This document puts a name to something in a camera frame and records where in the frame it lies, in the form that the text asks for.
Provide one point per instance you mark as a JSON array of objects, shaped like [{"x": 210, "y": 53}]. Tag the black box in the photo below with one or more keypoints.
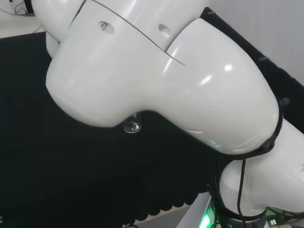
[{"x": 29, "y": 5}]

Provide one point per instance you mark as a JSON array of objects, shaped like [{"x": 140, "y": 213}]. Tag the black bench cloth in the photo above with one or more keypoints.
[{"x": 71, "y": 166}]

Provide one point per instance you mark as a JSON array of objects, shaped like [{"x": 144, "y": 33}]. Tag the grey tape strip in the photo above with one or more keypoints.
[
  {"x": 210, "y": 12},
  {"x": 263, "y": 59}
]

